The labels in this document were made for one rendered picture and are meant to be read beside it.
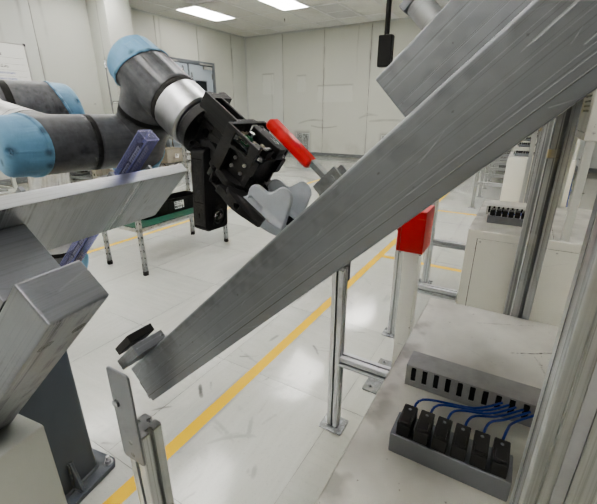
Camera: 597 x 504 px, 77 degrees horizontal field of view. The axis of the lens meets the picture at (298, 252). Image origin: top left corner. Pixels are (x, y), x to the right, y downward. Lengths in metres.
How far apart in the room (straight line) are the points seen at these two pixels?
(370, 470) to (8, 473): 0.43
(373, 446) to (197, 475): 0.88
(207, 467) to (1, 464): 1.06
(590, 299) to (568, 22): 0.16
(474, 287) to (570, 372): 1.61
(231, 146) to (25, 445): 0.36
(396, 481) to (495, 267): 1.35
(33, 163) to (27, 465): 0.33
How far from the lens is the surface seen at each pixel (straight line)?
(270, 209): 0.45
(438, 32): 0.34
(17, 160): 0.56
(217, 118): 0.49
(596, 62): 0.29
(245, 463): 1.44
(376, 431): 0.68
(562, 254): 1.83
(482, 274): 1.86
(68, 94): 0.98
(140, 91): 0.56
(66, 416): 1.36
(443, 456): 0.62
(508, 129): 0.28
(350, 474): 0.62
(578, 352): 0.28
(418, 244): 1.38
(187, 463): 1.48
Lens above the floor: 1.10
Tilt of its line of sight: 21 degrees down
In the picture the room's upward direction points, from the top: straight up
